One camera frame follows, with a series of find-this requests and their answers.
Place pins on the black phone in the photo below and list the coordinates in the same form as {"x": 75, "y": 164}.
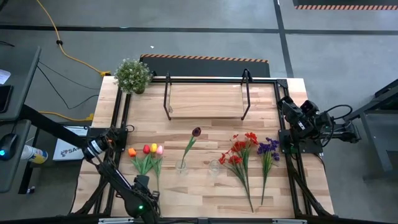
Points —
{"x": 5, "y": 98}

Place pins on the clear glass vase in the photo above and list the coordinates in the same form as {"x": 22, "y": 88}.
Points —
{"x": 214, "y": 169}
{"x": 185, "y": 169}

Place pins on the pink tulip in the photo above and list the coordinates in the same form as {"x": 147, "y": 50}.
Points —
{"x": 159, "y": 150}

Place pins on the black metal stand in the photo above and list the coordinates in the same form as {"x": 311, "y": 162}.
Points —
{"x": 373, "y": 146}

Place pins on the green potted plant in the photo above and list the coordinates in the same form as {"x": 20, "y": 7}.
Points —
{"x": 133, "y": 76}

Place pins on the purple flower bunch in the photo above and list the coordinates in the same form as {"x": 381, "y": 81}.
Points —
{"x": 264, "y": 148}

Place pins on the dark purple tulip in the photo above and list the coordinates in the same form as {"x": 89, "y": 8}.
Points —
{"x": 196, "y": 132}

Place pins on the orange tulip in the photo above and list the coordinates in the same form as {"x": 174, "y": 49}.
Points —
{"x": 132, "y": 152}

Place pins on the yellow tulip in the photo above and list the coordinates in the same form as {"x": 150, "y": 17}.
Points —
{"x": 154, "y": 147}

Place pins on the red tulip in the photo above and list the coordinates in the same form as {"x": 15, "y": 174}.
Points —
{"x": 146, "y": 149}

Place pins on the black computer mouse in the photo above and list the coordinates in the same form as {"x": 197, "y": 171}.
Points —
{"x": 7, "y": 144}

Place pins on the white and yellow spray can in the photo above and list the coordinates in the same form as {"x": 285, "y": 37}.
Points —
{"x": 34, "y": 154}

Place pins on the wooden shelf with black frame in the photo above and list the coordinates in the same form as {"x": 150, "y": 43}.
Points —
{"x": 205, "y": 101}

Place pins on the dark grey desk top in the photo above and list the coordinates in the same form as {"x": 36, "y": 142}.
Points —
{"x": 21, "y": 87}

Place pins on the black aluminium rig frame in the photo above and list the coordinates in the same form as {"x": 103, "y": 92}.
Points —
{"x": 211, "y": 80}

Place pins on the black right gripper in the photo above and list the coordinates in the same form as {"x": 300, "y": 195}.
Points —
{"x": 300, "y": 124}

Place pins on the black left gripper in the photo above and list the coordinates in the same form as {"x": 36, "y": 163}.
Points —
{"x": 144, "y": 183}

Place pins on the black floor mat striped edge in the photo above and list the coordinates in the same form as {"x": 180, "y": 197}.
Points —
{"x": 202, "y": 67}
{"x": 342, "y": 3}

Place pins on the red flower bunch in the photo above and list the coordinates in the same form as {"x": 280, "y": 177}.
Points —
{"x": 237, "y": 146}

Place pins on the white printed box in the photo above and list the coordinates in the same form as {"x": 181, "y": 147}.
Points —
{"x": 66, "y": 151}

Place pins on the dark grey desk tray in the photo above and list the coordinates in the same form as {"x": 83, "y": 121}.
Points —
{"x": 15, "y": 174}

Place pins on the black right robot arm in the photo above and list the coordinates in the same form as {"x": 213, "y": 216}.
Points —
{"x": 342, "y": 133}

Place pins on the silver metal bracket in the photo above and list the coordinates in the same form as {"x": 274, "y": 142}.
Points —
{"x": 115, "y": 221}
{"x": 289, "y": 221}

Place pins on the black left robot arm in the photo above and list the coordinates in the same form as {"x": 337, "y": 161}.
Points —
{"x": 118, "y": 180}

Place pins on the black desk leg beam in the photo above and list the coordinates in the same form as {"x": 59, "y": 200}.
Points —
{"x": 53, "y": 126}

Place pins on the white paper sheet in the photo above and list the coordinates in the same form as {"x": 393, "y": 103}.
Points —
{"x": 3, "y": 76}

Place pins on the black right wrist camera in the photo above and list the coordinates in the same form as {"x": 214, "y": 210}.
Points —
{"x": 309, "y": 107}

